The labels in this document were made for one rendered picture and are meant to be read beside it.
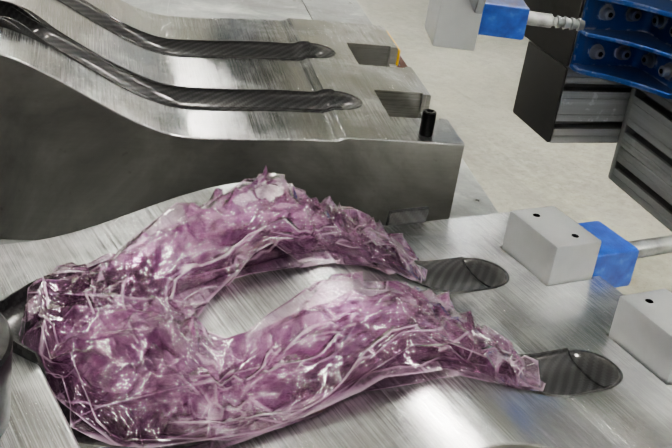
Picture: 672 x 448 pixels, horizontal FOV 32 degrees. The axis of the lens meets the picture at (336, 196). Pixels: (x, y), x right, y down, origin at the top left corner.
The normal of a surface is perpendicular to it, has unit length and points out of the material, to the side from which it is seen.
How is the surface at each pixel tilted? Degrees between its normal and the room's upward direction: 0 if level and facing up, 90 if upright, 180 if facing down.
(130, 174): 90
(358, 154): 90
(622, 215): 0
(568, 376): 2
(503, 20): 90
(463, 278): 5
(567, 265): 90
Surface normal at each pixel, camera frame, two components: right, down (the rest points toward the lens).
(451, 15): 0.07, 0.44
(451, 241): 0.15, -0.89
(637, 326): -0.87, 0.09
